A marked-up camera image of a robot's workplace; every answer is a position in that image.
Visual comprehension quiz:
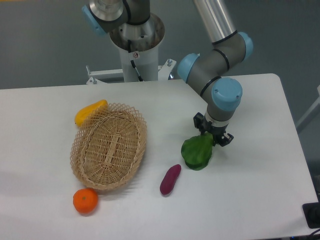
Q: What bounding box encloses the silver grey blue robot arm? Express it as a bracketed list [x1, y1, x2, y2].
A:
[82, 0, 253, 146]

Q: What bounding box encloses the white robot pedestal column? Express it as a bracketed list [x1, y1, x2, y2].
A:
[109, 13, 165, 82]

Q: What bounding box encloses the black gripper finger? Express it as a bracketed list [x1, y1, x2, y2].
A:
[193, 112, 205, 135]
[213, 133, 234, 147]

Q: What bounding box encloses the white metal base frame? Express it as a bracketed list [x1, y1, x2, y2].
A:
[85, 58, 177, 85]

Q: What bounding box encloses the woven wicker basket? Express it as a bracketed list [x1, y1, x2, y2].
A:
[70, 103, 147, 191]

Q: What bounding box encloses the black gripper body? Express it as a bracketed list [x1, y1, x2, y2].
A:
[203, 119, 227, 138]

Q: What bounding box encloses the orange tangerine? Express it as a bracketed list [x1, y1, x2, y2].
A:
[73, 188, 99, 214]

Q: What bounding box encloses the purple sweet potato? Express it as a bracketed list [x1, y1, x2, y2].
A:
[159, 164, 182, 196]

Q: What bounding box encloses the black box at table edge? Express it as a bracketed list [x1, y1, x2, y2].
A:
[302, 202, 320, 229]

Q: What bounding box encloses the green bok choy vegetable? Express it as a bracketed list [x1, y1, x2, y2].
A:
[180, 132, 214, 171]

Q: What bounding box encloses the white frame bar right edge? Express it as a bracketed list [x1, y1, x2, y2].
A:
[295, 85, 320, 134]

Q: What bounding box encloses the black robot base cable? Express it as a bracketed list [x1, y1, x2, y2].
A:
[127, 39, 144, 82]

